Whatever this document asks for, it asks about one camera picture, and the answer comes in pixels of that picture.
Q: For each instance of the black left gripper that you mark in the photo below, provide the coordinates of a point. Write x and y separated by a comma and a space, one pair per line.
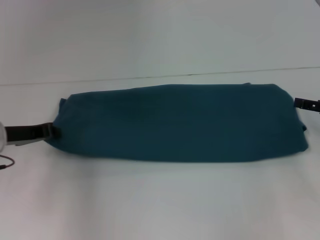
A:
25, 133

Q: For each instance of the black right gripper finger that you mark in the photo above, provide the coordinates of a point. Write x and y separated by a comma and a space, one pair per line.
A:
307, 104

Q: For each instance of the teal t-shirt with FREE print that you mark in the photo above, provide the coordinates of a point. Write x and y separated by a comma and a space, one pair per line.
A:
180, 122

